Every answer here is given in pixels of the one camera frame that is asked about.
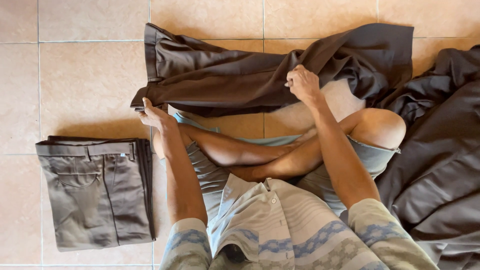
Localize person's left hand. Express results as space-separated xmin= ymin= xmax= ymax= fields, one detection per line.
xmin=138 ymin=97 xmax=179 ymax=133

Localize person's right hand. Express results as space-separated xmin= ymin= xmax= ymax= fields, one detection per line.
xmin=284 ymin=64 xmax=325 ymax=108

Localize beige cloth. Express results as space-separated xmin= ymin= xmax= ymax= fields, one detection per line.
xmin=264 ymin=78 xmax=367 ymax=139

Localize person's right leg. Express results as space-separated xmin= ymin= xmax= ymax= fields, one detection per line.
xmin=225 ymin=108 xmax=407 ymax=183

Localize person's leg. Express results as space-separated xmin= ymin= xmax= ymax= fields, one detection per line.
xmin=225 ymin=108 xmax=407 ymax=183
xmin=152 ymin=122 xmax=313 ymax=168

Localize person's left leg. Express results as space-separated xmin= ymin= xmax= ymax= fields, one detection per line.
xmin=152 ymin=122 xmax=313 ymax=168

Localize person's grey shorts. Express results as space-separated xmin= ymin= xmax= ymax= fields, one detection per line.
xmin=160 ymin=136 xmax=401 ymax=223

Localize person's patterned pale shirt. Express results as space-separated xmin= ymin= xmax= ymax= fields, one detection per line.
xmin=159 ymin=173 xmax=440 ymax=270

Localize heap of dark brown trousers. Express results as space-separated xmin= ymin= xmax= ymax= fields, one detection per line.
xmin=375 ymin=45 xmax=480 ymax=270

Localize stack of folded brown trousers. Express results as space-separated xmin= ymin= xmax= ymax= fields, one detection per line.
xmin=35 ymin=135 xmax=157 ymax=253

